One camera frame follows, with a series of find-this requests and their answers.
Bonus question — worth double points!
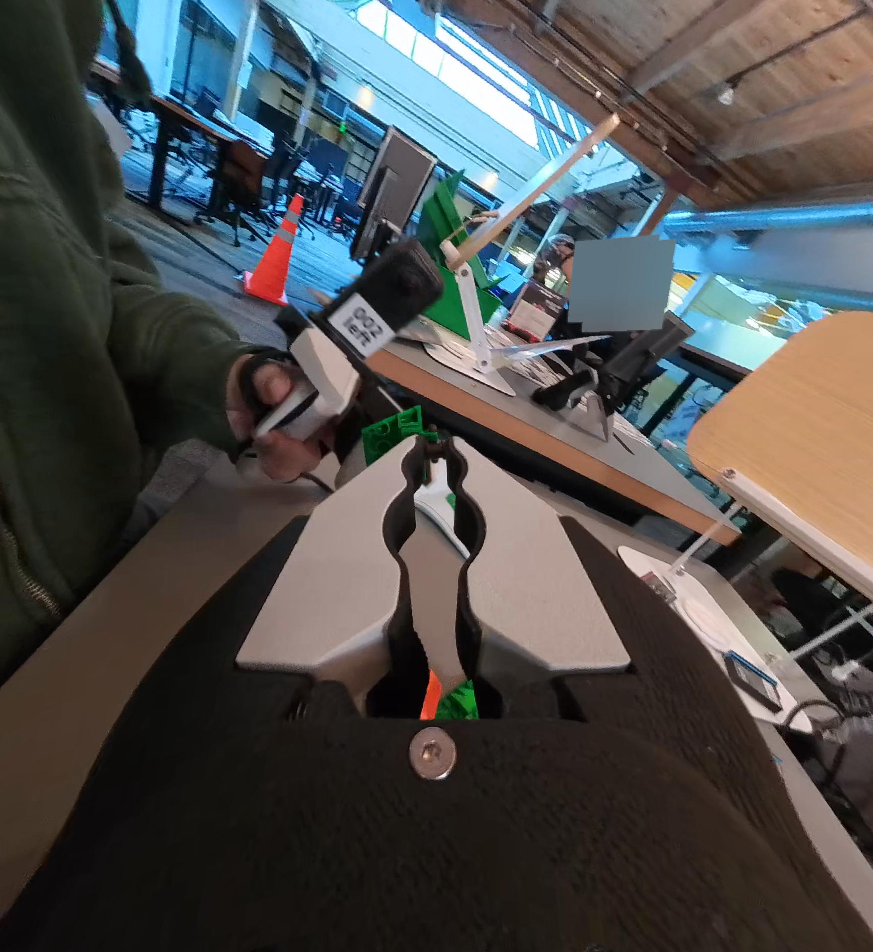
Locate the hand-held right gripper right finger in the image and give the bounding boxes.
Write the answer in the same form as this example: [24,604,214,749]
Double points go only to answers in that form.
[436,437,629,709]

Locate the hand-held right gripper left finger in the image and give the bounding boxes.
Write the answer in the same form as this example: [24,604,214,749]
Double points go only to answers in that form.
[236,436,432,709]

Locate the green lego block brown clips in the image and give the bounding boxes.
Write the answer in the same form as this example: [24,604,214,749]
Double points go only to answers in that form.
[362,405,439,468]

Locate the person's left forearm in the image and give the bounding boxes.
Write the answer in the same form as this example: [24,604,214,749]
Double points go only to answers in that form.
[94,223,259,462]

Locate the person's left hand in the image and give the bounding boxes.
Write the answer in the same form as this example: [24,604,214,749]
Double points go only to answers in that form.
[227,357,335,484]

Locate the wooden board on white stand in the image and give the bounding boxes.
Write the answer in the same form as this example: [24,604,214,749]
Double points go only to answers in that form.
[422,115,620,397]
[619,311,873,733]

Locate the black computer monitor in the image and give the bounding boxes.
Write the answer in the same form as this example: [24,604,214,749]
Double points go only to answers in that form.
[351,126,437,261]
[604,316,696,406]

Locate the orange traffic cone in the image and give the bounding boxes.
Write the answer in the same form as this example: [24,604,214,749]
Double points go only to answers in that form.
[243,193,305,306]

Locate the red and black box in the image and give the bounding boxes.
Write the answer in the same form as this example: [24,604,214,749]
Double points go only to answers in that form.
[507,281,567,343]

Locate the clear acrylic sheet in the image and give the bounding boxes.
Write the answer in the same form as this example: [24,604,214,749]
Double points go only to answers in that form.
[496,335,609,365]

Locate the grey desk with wooden edge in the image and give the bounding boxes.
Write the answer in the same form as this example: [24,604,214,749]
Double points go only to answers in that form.
[366,312,743,547]

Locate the brown office chair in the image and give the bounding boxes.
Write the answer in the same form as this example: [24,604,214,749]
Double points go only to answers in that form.
[206,141,270,246]

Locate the black and white gripper device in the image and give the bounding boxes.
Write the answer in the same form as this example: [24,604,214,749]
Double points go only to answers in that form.
[532,364,618,441]

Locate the black battery with blue stripe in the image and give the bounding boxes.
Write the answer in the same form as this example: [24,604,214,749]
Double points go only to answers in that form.
[724,651,782,711]

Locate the black power cable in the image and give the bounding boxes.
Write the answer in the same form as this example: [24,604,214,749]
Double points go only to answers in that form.
[779,698,854,804]

